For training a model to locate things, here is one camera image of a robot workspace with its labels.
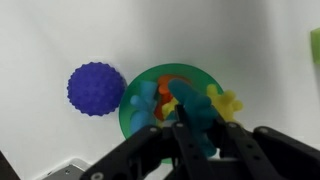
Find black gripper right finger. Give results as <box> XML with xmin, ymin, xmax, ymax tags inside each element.
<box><xmin>213</xmin><ymin>114</ymin><xmax>320</xmax><ymax>180</ymax></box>

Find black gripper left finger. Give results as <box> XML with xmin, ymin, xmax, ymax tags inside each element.
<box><xmin>79</xmin><ymin>104</ymin><xmax>218</xmax><ymax>180</ymax></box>

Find teal rubbery toy figure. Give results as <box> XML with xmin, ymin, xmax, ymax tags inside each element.
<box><xmin>167</xmin><ymin>78</ymin><xmax>220</xmax><ymax>158</ymax></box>

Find light blue toy figure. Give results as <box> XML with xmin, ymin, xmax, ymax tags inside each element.
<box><xmin>129</xmin><ymin>80</ymin><xmax>158</xmax><ymax>135</ymax></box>

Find orange toy figure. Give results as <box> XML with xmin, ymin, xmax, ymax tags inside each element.
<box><xmin>153</xmin><ymin>74</ymin><xmax>193</xmax><ymax>122</ymax></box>

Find light green toy block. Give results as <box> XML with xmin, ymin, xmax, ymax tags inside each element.
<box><xmin>310</xmin><ymin>27</ymin><xmax>320</xmax><ymax>65</ymax></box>

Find green plastic bowl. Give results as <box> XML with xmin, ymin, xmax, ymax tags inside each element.
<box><xmin>118</xmin><ymin>63</ymin><xmax>225</xmax><ymax>165</ymax></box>

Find blue spiky rubber ball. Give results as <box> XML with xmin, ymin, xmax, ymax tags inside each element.
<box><xmin>66</xmin><ymin>61</ymin><xmax>127</xmax><ymax>117</ymax></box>

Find grey metal mounting plate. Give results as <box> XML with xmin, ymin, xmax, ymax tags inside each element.
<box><xmin>34</xmin><ymin>158</ymin><xmax>93</xmax><ymax>180</ymax></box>

